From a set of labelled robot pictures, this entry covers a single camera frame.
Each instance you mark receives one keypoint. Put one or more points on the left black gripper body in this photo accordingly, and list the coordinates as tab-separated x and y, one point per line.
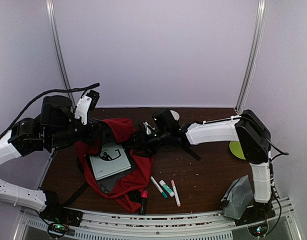
93	125

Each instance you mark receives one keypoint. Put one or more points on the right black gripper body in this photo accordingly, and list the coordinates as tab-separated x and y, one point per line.
149	143

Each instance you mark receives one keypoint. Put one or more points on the white Great Gatsby book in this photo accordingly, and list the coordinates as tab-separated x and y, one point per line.
110	161

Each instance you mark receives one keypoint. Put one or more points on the red backpack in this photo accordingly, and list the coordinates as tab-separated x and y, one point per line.
125	187

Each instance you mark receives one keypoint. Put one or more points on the grey pencil pouch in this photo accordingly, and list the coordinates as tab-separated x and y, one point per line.
237	198

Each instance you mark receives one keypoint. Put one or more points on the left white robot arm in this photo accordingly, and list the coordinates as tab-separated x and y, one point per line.
55	119

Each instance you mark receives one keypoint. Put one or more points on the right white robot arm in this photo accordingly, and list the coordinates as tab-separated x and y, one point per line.
245	128

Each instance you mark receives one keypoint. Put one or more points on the dark blue white bowl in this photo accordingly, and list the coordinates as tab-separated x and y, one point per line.
175	115

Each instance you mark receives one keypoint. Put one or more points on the teal white marker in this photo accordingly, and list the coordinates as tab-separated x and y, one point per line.
158	187

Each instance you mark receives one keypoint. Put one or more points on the pink white marker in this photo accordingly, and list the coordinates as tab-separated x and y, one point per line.
174	188

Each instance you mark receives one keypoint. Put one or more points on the pink black highlighter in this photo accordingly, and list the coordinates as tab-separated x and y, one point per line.
143	202

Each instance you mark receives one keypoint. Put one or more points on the white green glue stick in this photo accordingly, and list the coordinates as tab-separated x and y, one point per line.
166	188

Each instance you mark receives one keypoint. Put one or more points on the green plate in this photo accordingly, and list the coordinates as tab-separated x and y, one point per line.
236	149

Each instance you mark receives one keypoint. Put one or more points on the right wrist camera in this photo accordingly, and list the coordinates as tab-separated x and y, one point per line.
148	128

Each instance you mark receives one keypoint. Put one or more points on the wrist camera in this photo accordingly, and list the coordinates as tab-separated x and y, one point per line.
86	103
148	128

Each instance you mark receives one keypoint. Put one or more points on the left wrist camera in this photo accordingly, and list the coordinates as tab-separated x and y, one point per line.
86	103

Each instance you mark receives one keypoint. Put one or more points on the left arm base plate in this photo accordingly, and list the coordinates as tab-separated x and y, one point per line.
63	216

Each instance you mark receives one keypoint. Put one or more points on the aluminium front rail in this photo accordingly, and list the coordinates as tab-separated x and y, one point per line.
199	226

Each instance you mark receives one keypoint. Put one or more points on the left aluminium corner post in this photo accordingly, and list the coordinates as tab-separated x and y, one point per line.
56	40

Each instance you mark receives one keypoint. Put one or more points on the aluminium corner post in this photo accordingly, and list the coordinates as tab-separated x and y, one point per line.
251	62
56	40

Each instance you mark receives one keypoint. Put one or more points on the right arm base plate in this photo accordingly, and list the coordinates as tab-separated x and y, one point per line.
259	212

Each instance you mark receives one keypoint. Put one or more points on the right aluminium corner post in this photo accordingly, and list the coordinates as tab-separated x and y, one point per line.
251	62

